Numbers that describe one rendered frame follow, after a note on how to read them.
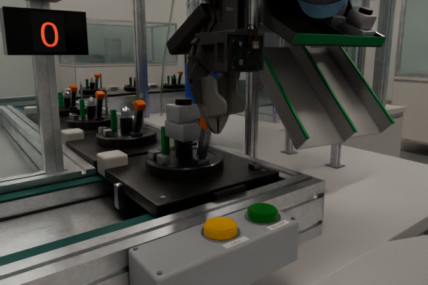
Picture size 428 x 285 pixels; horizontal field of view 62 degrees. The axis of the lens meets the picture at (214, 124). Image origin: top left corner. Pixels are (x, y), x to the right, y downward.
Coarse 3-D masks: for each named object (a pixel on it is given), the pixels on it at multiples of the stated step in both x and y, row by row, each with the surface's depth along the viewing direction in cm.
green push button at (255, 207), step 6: (252, 204) 48; (258, 204) 48; (264, 204) 48; (270, 204) 48; (252, 210) 46; (258, 210) 46; (264, 210) 46; (270, 210) 46; (276, 210) 47; (252, 216) 46; (258, 216) 45; (264, 216) 45; (270, 216) 45; (276, 216) 46; (264, 222) 45
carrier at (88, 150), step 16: (112, 112) 85; (128, 112) 83; (112, 128) 86; (128, 128) 83; (144, 128) 89; (64, 144) 85; (80, 144) 80; (96, 144) 80; (112, 144) 78; (128, 144) 78; (144, 144) 80; (160, 144) 80; (96, 160) 69
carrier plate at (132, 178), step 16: (128, 160) 69; (144, 160) 69; (224, 160) 69; (240, 160) 69; (112, 176) 61; (128, 176) 60; (144, 176) 60; (224, 176) 60; (240, 176) 60; (256, 176) 60; (272, 176) 61; (128, 192) 56; (144, 192) 53; (160, 192) 53; (176, 192) 53; (192, 192) 53; (208, 192) 53; (144, 208) 52; (160, 208) 49; (176, 208) 50
